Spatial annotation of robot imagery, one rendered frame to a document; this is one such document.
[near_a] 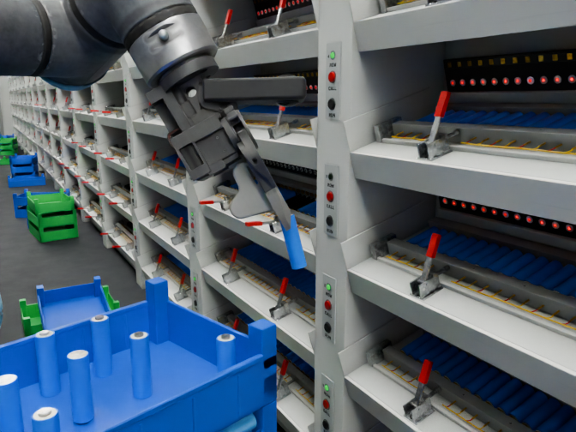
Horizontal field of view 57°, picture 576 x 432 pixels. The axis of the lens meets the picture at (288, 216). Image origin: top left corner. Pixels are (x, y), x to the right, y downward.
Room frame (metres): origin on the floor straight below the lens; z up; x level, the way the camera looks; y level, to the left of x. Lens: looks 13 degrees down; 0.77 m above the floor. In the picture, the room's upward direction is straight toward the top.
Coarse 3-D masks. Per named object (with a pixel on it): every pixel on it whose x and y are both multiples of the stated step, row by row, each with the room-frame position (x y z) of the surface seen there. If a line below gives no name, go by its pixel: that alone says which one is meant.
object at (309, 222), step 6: (222, 186) 1.45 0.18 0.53; (222, 192) 1.43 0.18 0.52; (228, 192) 1.39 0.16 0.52; (234, 192) 1.37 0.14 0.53; (222, 198) 1.39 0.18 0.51; (300, 216) 1.08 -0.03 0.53; (306, 216) 1.07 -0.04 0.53; (300, 222) 1.07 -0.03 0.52; (306, 222) 1.05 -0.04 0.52; (312, 222) 1.03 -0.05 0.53; (312, 228) 1.03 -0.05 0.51
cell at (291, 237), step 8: (280, 224) 0.60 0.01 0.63; (296, 224) 0.60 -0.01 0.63; (288, 232) 0.59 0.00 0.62; (296, 232) 0.59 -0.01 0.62; (288, 240) 0.59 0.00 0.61; (296, 240) 0.59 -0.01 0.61; (288, 248) 0.59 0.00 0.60; (296, 248) 0.59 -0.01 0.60; (296, 256) 0.59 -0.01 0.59; (304, 256) 0.59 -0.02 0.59; (296, 264) 0.59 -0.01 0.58; (304, 264) 0.59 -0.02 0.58
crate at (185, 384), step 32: (160, 288) 0.58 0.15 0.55; (128, 320) 0.57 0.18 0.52; (160, 320) 0.58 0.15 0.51; (192, 320) 0.55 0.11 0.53; (0, 352) 0.47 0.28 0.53; (32, 352) 0.49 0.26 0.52; (64, 352) 0.51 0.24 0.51; (128, 352) 0.56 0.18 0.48; (160, 352) 0.56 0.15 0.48; (192, 352) 0.56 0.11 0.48; (256, 352) 0.46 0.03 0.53; (32, 384) 0.49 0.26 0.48; (64, 384) 0.49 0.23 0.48; (96, 384) 0.49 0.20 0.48; (128, 384) 0.49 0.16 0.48; (160, 384) 0.49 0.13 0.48; (192, 384) 0.49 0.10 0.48; (224, 384) 0.42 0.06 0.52; (256, 384) 0.45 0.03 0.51; (64, 416) 0.43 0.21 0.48; (96, 416) 0.43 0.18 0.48; (128, 416) 0.36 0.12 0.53; (160, 416) 0.37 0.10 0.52; (192, 416) 0.39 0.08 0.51; (224, 416) 0.42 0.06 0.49
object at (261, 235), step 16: (224, 176) 1.49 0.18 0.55; (288, 176) 1.36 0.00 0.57; (304, 176) 1.30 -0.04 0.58; (208, 192) 1.47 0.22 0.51; (208, 208) 1.39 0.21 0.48; (224, 224) 1.32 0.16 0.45; (240, 224) 1.22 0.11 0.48; (256, 240) 1.16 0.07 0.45; (272, 240) 1.08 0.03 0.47; (304, 240) 1.01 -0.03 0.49; (288, 256) 1.04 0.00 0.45
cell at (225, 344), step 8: (224, 336) 0.46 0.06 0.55; (232, 336) 0.47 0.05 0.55; (216, 344) 0.46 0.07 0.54; (224, 344) 0.46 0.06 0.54; (232, 344) 0.46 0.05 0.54; (224, 352) 0.46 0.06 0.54; (232, 352) 0.46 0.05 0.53; (224, 360) 0.46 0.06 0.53; (232, 360) 0.46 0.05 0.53; (224, 368) 0.46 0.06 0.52
